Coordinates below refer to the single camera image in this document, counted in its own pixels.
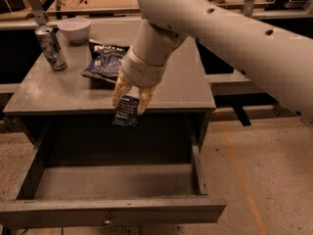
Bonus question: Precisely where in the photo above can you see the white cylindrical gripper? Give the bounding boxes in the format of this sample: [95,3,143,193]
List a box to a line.
[112,47,165,116]

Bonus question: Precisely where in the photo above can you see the dark blue rxbar wrapper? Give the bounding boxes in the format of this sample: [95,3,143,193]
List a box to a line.
[112,95,139,128]

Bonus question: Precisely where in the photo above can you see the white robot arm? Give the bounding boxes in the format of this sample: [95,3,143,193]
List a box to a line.
[112,0,313,120]

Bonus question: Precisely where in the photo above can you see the grey cabinet with top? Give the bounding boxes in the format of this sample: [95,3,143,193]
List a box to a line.
[2,19,217,155]

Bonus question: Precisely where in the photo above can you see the metal drawer knob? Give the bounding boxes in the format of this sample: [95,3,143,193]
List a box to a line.
[103,213,113,226]

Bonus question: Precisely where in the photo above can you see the open grey top drawer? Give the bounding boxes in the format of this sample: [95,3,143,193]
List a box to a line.
[0,118,226,229]

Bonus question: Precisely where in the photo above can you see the dark blue chip bag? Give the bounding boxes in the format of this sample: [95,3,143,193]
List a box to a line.
[81,39,129,84]

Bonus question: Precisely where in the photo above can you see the white ceramic bowl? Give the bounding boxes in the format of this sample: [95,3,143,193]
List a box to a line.
[58,18,91,43]

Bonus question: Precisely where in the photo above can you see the silver blue drink can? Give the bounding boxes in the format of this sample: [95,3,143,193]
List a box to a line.
[35,25,67,71]

